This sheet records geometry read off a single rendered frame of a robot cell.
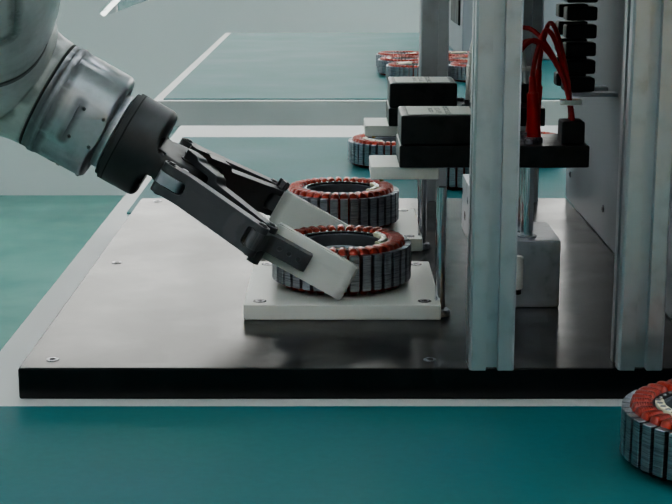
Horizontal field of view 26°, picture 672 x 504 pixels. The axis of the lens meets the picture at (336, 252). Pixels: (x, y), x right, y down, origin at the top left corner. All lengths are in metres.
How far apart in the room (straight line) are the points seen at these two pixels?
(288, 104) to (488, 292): 1.78
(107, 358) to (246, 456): 0.17
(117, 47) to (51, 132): 4.82
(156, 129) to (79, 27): 4.84
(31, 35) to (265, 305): 0.27
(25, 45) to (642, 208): 0.43
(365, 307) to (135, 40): 4.87
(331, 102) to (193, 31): 3.20
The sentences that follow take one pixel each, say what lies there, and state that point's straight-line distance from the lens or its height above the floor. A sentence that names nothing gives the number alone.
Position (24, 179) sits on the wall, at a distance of 6.08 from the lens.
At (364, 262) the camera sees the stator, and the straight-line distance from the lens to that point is 1.12.
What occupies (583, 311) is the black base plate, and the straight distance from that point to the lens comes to 1.15.
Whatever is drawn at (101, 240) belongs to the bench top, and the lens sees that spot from 1.51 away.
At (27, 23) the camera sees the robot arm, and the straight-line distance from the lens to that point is 0.99.
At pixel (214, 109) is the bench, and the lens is 2.74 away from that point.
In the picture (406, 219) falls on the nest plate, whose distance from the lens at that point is 1.43.
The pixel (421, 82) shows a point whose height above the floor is 0.92.
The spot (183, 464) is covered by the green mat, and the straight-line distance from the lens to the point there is 0.88.
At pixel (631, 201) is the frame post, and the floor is 0.89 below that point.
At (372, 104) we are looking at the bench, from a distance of 2.73.
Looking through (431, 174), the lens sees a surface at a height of 0.87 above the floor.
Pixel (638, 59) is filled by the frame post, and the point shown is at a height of 0.98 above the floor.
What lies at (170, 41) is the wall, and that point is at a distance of 5.92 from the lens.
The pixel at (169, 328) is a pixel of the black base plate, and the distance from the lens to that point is 1.09.
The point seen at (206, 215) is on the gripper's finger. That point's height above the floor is 0.85.
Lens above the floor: 1.06
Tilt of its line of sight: 12 degrees down
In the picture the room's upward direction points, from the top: straight up
